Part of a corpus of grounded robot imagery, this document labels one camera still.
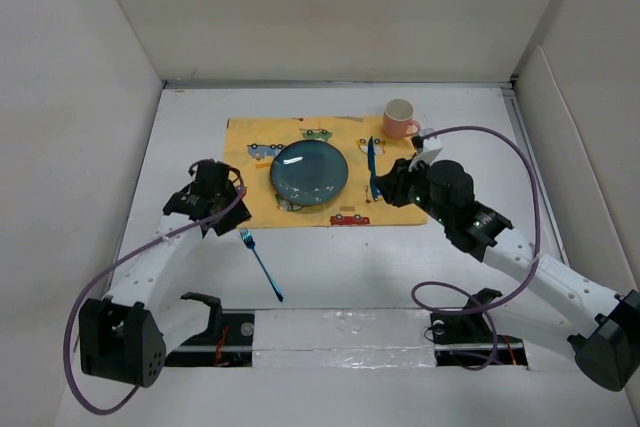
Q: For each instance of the blue metal knife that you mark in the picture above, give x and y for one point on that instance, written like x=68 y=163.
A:
x=371 y=167

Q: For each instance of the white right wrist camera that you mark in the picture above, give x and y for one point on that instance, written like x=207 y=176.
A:
x=427 y=145

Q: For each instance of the pink ceramic mug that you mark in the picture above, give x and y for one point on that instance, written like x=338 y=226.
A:
x=398 y=119

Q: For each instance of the yellow vehicle print cloth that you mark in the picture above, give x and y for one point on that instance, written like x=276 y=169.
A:
x=251 y=144

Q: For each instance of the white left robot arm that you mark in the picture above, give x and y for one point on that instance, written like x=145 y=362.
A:
x=127 y=335

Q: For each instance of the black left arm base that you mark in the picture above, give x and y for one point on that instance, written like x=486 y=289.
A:
x=226 y=342

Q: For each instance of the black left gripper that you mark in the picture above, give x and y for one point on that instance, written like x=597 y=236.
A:
x=237 y=216

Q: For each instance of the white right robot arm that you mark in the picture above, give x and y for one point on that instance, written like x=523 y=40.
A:
x=605 y=340

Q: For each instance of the dark teal ceramic plate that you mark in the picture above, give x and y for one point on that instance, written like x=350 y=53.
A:
x=309 y=173

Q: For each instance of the blue metal fork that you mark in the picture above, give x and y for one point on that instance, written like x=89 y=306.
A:
x=250 y=244

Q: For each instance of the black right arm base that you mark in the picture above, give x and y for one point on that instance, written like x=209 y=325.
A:
x=468 y=342

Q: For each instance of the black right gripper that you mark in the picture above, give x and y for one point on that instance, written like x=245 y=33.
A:
x=392 y=183

